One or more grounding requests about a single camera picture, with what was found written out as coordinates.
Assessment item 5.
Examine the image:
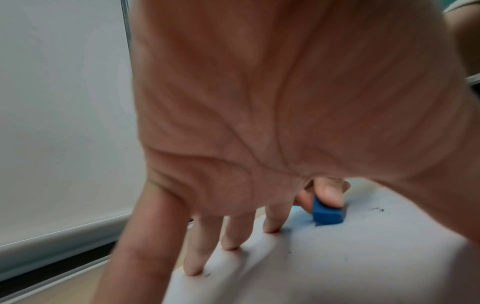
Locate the white paper sheet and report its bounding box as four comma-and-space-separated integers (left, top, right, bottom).
160, 178, 480, 304

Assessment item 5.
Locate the wide white roller blind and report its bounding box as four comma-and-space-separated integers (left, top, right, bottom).
0, 0, 148, 281

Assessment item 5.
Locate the blue eraser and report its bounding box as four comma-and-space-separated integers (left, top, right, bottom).
312, 196, 346, 225

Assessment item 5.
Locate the person's right hand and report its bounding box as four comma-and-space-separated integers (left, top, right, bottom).
295, 176, 352, 215

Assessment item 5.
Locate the dark window frame rail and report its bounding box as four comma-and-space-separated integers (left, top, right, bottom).
0, 240, 121, 304

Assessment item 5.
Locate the person's left hand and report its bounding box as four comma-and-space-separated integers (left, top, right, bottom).
91, 0, 480, 304

